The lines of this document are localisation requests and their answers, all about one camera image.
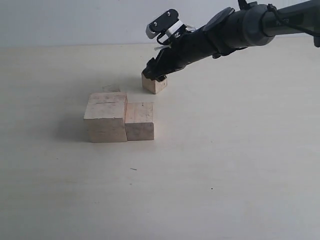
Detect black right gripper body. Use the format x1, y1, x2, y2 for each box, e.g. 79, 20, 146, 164
148, 25, 218, 75

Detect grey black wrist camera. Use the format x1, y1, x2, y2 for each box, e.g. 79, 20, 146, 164
145, 8, 179, 40

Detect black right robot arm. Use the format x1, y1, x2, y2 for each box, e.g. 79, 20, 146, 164
142, 0, 320, 82

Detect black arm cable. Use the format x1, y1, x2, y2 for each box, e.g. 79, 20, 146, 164
266, 3, 320, 48

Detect third largest wooden cube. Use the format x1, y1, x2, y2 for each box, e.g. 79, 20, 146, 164
141, 73, 168, 95

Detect smallest wooden cube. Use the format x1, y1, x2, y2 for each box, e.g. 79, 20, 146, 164
102, 84, 121, 93

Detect second largest wooden cube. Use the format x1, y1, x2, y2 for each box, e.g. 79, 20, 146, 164
125, 102, 155, 141

